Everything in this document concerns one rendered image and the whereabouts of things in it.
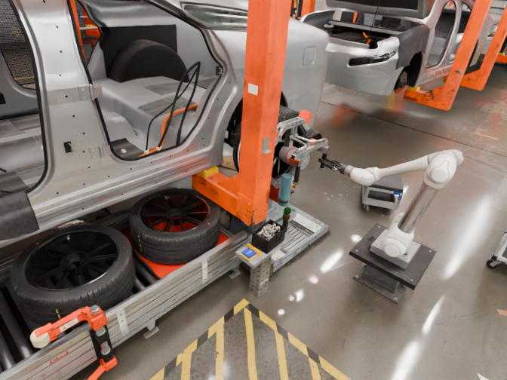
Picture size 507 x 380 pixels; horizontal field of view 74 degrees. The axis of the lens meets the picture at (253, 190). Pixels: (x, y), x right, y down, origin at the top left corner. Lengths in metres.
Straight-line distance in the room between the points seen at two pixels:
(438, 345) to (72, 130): 2.63
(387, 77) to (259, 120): 3.28
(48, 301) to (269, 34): 1.79
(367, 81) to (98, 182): 3.81
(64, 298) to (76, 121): 0.93
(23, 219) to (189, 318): 1.19
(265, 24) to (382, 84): 3.36
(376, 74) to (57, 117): 3.99
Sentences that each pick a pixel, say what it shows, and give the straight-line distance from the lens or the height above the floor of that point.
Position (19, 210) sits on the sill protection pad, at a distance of 2.08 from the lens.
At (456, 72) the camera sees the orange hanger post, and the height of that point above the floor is 1.06.
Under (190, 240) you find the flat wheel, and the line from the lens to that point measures 2.34.
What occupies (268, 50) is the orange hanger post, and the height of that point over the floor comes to 1.69.
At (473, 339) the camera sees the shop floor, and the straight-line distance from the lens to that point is 2.98.
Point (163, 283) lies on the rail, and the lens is 2.21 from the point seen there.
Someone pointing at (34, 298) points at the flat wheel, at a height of 0.50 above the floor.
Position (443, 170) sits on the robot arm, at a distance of 2.18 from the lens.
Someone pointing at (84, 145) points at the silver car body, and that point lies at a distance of 2.05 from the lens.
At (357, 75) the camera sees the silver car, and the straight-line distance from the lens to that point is 4.99.
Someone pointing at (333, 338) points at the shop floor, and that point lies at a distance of 2.53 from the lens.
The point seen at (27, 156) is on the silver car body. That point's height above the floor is 0.85.
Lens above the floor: 2.01
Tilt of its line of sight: 32 degrees down
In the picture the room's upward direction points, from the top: 5 degrees clockwise
